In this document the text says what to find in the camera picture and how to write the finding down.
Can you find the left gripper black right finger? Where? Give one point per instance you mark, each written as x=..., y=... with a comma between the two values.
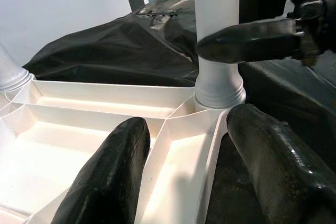
x=283, y=169

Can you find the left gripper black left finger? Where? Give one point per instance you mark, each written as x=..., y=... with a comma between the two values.
x=110, y=176

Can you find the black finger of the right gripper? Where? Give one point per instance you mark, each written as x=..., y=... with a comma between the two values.
x=249, y=40
x=262, y=3

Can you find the white plastic table leg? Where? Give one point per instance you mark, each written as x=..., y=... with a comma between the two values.
x=11, y=72
x=218, y=3

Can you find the white plastic table top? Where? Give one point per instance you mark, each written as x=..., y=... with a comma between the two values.
x=65, y=142

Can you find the black plastic table cover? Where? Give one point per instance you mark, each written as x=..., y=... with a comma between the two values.
x=118, y=45

